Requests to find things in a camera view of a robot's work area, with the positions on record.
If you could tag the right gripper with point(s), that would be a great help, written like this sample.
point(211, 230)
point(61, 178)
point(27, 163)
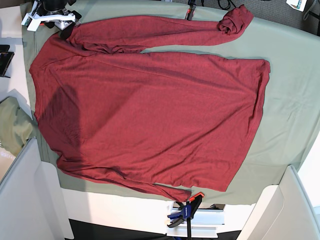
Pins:
point(58, 7)

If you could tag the red long-sleeve shirt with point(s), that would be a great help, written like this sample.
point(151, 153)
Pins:
point(154, 122)

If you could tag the black tablet device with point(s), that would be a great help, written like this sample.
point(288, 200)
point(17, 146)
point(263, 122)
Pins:
point(6, 57)

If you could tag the crumpled green cloth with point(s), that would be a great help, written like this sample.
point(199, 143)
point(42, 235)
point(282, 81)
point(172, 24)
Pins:
point(16, 126)

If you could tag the orange black clamp top middle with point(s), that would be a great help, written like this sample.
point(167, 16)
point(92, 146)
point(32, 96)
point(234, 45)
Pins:
point(191, 10)

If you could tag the white bin left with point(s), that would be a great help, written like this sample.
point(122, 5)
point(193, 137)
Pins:
point(32, 205)

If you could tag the white bin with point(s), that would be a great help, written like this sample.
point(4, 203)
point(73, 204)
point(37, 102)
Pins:
point(283, 212)
point(32, 205)

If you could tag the blue orange bar clamp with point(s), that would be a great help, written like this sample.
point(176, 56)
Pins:
point(186, 213)

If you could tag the white bin right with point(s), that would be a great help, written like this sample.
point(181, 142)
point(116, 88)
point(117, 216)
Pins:
point(283, 212)

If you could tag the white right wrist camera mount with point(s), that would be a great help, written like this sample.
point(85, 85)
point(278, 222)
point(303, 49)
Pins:
point(33, 21)

